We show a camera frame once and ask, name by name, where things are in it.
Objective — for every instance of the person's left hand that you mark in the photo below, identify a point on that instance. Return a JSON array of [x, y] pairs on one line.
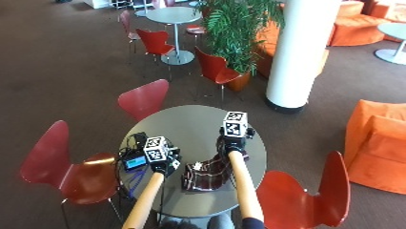
[[169, 165]]

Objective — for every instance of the person's right hand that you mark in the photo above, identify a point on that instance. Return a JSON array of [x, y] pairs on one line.
[[235, 143]]

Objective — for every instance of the white marker cube right glove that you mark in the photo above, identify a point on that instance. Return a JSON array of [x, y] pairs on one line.
[[235, 124]]

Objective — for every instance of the white marker cube glove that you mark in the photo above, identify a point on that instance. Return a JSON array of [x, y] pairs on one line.
[[235, 124], [155, 149]]

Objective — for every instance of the white marker cube left glove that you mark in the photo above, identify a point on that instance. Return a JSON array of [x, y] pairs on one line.
[[155, 149]]

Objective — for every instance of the small white flower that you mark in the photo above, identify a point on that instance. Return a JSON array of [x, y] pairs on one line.
[[197, 165]]

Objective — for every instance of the black box device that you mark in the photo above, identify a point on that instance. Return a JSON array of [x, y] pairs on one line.
[[137, 140]]

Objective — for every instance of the black device with blue screen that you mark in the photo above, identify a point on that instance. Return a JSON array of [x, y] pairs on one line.
[[135, 162]]

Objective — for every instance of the dark plaid scarf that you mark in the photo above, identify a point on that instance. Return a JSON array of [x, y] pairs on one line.
[[207, 175]]

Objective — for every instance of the orange plant pot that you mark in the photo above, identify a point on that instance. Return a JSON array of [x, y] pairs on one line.
[[239, 82]]

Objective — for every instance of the red wooden chair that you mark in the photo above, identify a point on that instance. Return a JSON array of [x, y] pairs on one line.
[[304, 197], [72, 171], [213, 68], [155, 41], [144, 99]]

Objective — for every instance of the the person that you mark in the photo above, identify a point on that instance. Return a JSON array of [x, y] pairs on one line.
[[221, 222]]

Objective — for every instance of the orange bench seat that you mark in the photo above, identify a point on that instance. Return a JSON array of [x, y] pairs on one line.
[[267, 47]]

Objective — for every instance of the white round column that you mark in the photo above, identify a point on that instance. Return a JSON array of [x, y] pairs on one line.
[[303, 54]]

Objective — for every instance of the large orange armchair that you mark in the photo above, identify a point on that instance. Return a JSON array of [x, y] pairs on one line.
[[376, 149]]

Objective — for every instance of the green palm plant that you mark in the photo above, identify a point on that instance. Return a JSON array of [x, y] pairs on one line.
[[237, 28]]

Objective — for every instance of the red stool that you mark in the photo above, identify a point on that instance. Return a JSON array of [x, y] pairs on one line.
[[196, 30]]

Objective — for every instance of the orange round sofa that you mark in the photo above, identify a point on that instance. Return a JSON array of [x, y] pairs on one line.
[[357, 27]]

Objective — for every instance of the pale red chair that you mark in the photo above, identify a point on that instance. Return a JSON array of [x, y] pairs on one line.
[[127, 24]]

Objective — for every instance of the round grey pedestal table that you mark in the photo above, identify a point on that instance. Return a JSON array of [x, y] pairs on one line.
[[176, 19]]

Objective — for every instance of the round pale pedestal table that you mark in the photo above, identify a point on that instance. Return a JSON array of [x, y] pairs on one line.
[[396, 35]]

